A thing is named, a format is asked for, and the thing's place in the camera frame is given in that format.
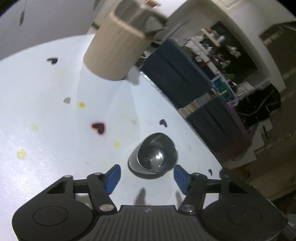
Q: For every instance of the dark blue sofa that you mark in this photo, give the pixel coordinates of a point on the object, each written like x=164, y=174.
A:
x=182, y=82

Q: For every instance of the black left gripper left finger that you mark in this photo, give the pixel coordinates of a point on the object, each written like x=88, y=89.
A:
x=100, y=186

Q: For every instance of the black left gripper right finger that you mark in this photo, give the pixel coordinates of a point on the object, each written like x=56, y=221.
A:
x=193, y=186

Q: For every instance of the heart-shaped steel bowl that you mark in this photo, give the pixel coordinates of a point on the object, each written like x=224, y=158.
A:
x=155, y=155

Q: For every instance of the beige cylindrical container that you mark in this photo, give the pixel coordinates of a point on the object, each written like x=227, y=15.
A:
x=123, y=37

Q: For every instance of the cluttered shelf unit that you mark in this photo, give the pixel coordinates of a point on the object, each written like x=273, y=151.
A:
x=232, y=73

